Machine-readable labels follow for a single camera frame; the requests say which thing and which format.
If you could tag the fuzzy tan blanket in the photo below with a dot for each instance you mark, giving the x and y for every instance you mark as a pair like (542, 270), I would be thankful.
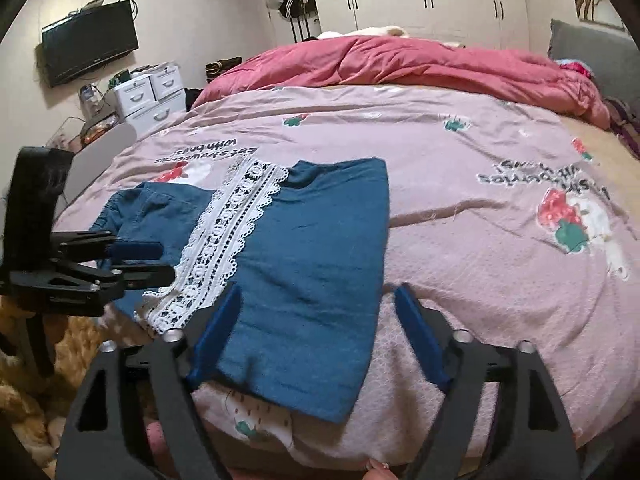
(30, 410)

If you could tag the cream blanket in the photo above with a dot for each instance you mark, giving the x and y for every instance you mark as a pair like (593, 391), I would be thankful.
(360, 32)

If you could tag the tan bed sheet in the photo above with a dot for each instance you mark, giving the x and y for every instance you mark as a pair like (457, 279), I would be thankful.
(600, 145)

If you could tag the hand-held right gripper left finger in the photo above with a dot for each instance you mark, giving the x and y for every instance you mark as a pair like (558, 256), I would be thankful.
(220, 330)

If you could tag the blue denim pants lace trim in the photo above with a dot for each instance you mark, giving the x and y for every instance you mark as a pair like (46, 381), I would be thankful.
(310, 260)

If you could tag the red duvet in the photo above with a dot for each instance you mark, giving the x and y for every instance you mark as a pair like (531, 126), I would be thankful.
(400, 60)

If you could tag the brown bag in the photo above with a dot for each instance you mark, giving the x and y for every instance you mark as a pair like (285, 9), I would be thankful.
(222, 67)

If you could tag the dark striped cloth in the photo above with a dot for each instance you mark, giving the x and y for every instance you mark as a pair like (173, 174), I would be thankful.
(622, 120)

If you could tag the light grey rounded panel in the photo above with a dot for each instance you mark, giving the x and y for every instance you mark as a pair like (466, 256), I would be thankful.
(100, 160)

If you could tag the white drawer cabinet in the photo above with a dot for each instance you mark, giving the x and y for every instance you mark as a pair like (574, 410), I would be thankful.
(150, 100)

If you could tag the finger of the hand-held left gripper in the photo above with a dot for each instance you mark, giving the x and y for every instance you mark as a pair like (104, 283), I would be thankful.
(145, 275)
(137, 250)

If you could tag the pink dotted pajama pants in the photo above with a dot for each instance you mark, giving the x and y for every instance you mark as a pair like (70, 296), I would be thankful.
(157, 442)

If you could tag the colourful cloth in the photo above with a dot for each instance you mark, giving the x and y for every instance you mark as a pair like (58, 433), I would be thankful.
(575, 67)

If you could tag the pink printed blanket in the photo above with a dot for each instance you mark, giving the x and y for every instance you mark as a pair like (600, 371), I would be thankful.
(450, 260)

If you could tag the clear food container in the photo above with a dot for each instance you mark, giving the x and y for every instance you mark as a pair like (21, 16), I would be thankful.
(100, 130)

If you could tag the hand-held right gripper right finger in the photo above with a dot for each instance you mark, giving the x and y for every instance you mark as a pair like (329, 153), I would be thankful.
(420, 335)

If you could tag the black cloth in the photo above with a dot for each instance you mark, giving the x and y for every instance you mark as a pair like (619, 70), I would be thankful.
(192, 99)

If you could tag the grey padded headboard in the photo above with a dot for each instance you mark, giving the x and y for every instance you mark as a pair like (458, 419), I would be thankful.
(600, 55)

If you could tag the black television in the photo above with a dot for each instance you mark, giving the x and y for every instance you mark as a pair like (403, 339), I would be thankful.
(90, 42)

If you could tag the clear kettle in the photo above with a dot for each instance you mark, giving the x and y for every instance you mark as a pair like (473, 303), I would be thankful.
(90, 100)

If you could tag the green packet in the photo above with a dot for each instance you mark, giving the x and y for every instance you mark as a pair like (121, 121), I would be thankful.
(120, 77)

